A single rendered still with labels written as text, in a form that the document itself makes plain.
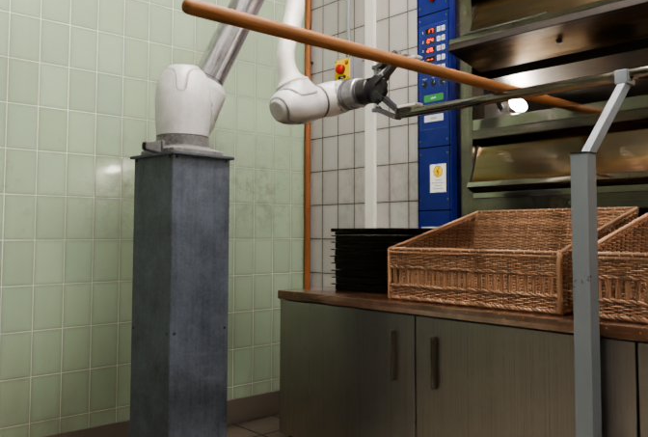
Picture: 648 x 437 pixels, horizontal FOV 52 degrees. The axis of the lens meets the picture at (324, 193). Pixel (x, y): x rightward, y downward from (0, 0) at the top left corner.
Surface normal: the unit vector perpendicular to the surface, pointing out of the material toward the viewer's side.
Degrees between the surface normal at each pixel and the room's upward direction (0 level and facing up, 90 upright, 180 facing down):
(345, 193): 90
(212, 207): 90
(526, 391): 90
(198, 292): 90
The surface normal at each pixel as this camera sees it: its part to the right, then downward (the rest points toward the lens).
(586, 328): -0.74, -0.04
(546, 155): -0.70, -0.38
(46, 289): 0.67, -0.04
